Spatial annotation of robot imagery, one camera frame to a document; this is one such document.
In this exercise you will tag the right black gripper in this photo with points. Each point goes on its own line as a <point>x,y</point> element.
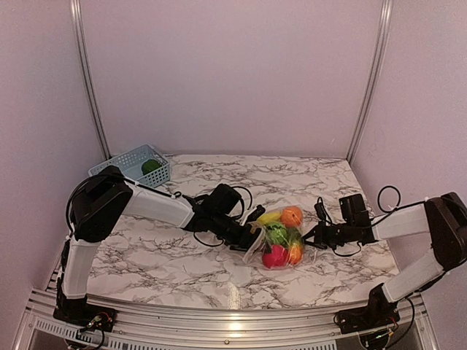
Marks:
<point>319,237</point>

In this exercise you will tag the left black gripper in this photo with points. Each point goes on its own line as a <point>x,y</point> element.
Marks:
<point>241,244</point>

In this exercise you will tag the fake orange fruit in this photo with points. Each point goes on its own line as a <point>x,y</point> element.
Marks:
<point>292,216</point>

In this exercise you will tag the fake orange carrot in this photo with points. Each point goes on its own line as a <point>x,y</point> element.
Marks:
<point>295,251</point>

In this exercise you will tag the fake green lettuce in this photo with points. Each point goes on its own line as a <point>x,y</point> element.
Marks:
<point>276,233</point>

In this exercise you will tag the clear zip top bag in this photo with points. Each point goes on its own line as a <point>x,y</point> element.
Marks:
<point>253,256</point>

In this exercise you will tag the fake yellow banana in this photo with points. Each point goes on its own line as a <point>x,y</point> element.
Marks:
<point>269,217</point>

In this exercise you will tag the fake red food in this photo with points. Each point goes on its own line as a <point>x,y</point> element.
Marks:
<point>274,256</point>

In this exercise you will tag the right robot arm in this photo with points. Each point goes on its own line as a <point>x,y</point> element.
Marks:
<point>434,229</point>

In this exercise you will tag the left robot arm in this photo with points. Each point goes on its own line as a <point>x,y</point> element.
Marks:
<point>97,203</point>

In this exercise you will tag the blue plastic basket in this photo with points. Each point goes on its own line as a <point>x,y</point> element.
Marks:
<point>130,164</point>

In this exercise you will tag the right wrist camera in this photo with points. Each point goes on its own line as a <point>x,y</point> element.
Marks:
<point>320,210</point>

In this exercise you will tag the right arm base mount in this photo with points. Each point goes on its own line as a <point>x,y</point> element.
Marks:
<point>365,318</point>

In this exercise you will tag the aluminium front frame rail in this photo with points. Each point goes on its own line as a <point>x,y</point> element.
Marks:
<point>148,326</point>

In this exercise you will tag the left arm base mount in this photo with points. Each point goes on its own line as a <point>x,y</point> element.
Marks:
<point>87,316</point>

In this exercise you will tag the right aluminium corner post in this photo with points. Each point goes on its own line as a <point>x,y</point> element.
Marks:
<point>375,70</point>

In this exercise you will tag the aluminium corner post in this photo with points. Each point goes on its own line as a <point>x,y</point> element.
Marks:
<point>79,34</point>
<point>375,70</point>

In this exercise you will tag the left aluminium corner post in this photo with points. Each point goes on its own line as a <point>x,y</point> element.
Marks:
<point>79,34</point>

